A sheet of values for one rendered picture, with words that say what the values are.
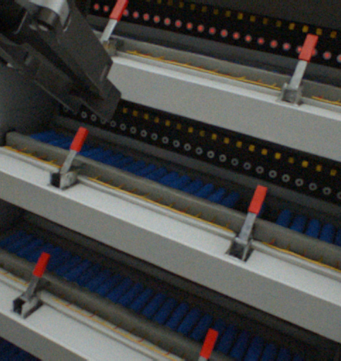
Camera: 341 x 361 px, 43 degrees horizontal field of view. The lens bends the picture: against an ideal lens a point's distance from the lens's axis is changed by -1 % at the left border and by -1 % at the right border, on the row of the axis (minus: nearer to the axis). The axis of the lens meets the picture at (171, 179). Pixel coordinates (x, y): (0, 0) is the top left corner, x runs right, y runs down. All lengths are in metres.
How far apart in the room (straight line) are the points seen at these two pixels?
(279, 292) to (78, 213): 0.28
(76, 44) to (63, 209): 0.37
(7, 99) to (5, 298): 0.32
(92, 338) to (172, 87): 0.36
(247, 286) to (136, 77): 0.30
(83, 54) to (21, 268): 0.51
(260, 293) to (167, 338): 0.17
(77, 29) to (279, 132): 0.31
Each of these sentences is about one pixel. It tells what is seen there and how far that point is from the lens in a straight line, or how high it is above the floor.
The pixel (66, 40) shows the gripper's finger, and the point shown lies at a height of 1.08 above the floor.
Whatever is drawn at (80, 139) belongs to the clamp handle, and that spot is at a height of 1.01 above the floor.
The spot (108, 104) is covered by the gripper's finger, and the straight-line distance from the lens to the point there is 0.39.
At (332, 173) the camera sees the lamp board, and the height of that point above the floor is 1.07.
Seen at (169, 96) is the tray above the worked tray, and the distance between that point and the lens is 0.56.
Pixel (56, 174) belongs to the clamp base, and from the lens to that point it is 0.63.
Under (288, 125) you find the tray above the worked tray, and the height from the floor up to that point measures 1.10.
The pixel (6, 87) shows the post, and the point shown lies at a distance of 0.77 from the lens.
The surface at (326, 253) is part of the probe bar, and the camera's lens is 0.58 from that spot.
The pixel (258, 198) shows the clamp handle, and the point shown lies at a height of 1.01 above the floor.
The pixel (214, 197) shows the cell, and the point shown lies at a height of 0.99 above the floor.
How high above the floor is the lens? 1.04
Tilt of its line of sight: 4 degrees down
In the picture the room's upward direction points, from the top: 18 degrees clockwise
